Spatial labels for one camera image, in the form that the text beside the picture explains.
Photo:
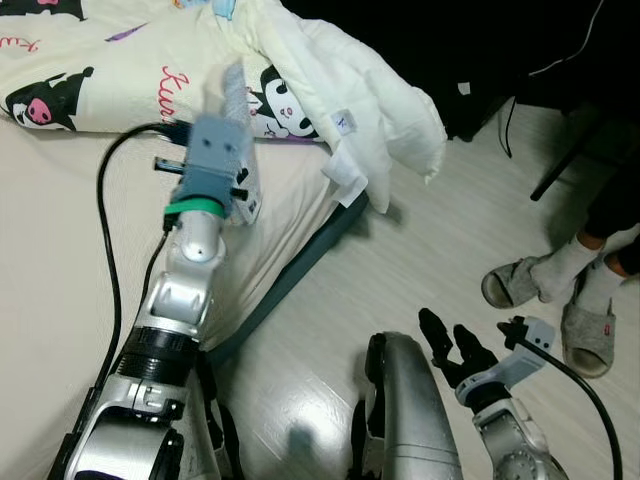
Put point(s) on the black metal chair frame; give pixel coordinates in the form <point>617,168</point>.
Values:
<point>565,150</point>

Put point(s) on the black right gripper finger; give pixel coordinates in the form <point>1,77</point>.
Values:
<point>473,343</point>
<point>438,335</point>

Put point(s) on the cream cartoon print quilt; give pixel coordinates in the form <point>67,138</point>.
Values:
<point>130,60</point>

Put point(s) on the mattress with beige sheet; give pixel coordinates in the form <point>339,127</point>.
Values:
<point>60,250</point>

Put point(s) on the silver robot leg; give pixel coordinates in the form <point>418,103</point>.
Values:
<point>410,420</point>

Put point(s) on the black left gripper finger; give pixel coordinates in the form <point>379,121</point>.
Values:
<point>240,191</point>

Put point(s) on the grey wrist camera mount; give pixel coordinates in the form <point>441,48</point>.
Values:
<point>520,362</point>
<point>212,160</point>

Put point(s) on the white book blue lettering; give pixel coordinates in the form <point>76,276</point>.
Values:
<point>245,205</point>

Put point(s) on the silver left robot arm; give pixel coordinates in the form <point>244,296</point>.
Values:
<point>180,290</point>

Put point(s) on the grey slipper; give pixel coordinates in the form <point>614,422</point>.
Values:
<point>510,285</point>
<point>590,340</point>

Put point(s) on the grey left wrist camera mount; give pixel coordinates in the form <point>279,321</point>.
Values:
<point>212,160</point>

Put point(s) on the person's black trousers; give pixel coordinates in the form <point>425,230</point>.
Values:
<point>615,200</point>

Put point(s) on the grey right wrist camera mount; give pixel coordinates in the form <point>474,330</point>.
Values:
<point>520,362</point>

